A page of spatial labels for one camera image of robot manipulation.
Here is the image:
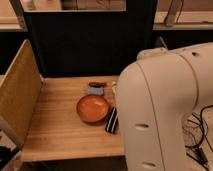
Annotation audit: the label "orange ceramic bowl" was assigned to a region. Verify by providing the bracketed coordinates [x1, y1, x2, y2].
[76, 94, 110, 123]

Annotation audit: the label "wooden side panel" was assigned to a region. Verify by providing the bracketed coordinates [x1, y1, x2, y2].
[0, 40, 42, 148]

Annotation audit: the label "white object behind arm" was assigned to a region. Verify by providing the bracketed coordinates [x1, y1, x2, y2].
[111, 81, 117, 99]

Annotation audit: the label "black white striped object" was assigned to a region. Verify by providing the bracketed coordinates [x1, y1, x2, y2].
[105, 107, 118, 134]

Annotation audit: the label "black back panel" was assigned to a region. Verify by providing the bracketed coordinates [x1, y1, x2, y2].
[24, 0, 157, 77]

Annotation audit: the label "brown oval object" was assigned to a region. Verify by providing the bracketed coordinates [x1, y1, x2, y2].
[88, 82, 107, 88]

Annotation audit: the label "black cables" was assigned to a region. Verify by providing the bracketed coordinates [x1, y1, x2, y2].
[183, 104, 213, 164]

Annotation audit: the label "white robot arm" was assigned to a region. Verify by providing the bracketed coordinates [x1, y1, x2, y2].
[116, 42, 213, 171]

